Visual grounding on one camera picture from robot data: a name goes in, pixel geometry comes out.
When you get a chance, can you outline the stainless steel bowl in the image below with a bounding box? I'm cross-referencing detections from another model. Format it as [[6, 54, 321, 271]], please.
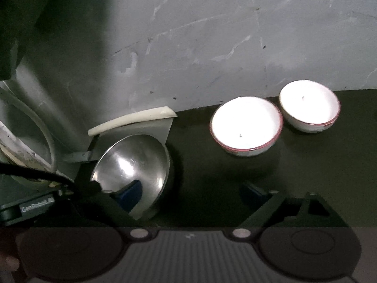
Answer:
[[91, 134, 171, 220]]

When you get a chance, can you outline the white bowl red rim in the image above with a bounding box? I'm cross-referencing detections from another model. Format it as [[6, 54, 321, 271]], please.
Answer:
[[210, 96, 283, 157], [279, 80, 340, 133]]

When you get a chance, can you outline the grey looped hose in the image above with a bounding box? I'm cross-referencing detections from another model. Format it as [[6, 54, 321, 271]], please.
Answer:
[[0, 86, 58, 174]]

